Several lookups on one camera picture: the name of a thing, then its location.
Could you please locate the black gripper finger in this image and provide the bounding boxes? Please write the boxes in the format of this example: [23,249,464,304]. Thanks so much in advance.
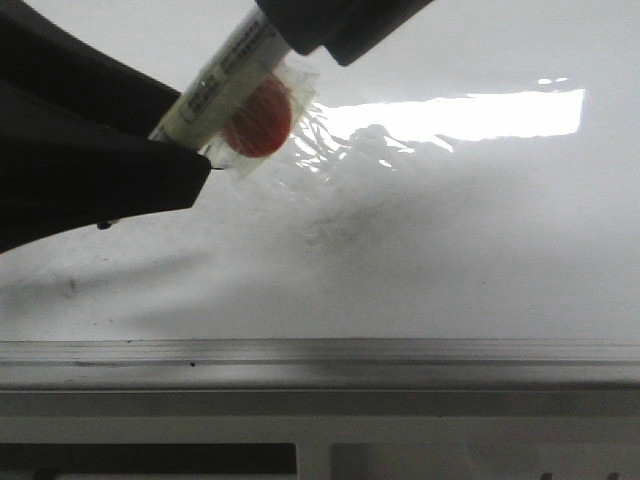
[1,10,211,251]
[257,0,430,67]

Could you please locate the white black whiteboard marker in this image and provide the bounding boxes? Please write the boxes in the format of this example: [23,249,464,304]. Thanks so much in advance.
[149,7,317,178]

